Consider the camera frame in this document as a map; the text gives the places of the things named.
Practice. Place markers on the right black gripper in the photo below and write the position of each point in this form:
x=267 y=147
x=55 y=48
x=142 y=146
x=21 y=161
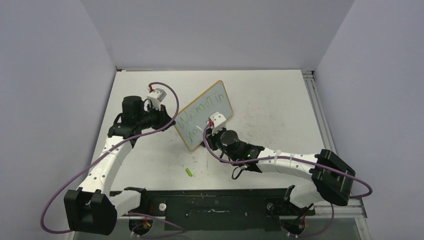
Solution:
x=211 y=138

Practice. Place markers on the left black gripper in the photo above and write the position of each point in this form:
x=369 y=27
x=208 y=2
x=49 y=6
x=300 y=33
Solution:
x=163 y=118

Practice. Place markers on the yellow framed whiteboard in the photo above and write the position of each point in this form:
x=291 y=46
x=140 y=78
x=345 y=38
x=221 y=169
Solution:
x=197 y=113

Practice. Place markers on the green marker cap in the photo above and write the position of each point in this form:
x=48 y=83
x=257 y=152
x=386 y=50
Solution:
x=189 y=173

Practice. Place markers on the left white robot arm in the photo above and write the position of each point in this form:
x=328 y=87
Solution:
x=90 y=208

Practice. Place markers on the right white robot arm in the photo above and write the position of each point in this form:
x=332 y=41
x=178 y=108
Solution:
x=328 y=177

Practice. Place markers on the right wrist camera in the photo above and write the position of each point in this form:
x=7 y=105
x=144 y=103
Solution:
x=217 y=122

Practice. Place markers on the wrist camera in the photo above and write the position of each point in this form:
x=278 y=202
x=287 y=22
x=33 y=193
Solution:
x=156 y=97
x=217 y=122

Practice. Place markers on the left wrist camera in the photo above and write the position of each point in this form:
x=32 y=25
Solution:
x=156 y=97

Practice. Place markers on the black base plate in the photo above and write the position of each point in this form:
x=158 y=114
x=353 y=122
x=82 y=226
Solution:
x=220 y=210

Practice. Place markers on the aluminium rail frame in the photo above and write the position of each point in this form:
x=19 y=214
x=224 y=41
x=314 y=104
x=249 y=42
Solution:
x=355 y=208

